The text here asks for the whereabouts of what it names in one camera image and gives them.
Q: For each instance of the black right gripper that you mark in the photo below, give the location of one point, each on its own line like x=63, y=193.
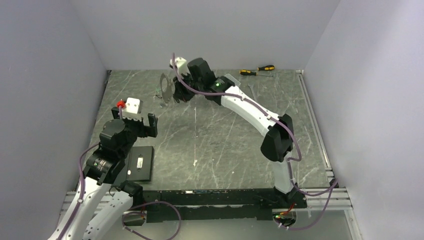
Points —
x=179, y=93

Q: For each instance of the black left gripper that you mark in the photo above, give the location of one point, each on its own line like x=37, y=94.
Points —
x=150, y=130

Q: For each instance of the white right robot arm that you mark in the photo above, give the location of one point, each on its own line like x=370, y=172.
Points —
x=196, y=77

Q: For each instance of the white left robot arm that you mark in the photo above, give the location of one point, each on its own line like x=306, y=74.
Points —
x=82, y=221

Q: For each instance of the black flat box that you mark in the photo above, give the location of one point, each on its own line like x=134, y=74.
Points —
x=140, y=164

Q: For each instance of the clear plastic box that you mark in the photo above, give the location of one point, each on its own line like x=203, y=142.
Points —
x=233, y=79

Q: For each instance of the yellow black screwdriver lower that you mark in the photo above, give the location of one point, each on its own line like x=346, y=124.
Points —
x=245, y=72

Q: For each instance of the yellow black screwdriver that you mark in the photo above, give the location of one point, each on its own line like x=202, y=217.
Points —
x=265, y=68
x=245, y=72

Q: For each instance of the small silver wrench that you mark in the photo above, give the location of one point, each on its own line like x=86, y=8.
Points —
x=253, y=91

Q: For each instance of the yellow black screwdriver upper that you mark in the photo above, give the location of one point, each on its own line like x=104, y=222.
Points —
x=265, y=68

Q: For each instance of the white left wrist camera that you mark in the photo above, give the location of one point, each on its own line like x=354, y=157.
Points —
x=130, y=109

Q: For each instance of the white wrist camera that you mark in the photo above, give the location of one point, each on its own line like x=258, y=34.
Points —
x=130, y=109
x=180, y=64

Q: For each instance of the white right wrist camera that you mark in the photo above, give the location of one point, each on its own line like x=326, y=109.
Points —
x=180, y=64

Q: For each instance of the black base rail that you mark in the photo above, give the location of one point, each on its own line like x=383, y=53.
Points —
x=215, y=204

